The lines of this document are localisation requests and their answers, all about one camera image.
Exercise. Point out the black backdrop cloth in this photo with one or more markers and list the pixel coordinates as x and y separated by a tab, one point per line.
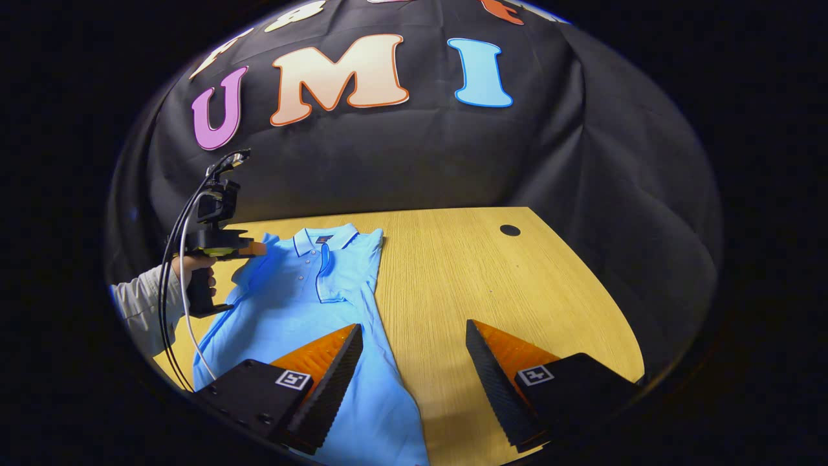
420	162

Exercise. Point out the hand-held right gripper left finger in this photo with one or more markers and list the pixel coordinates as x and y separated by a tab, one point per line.
326	391

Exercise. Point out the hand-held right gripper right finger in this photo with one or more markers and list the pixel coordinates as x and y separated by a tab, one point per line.
495	382

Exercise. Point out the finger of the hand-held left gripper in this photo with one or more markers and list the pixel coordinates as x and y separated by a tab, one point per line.
257	249

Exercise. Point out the light blue polo T-shirt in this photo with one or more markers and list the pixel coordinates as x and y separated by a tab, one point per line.
304	310

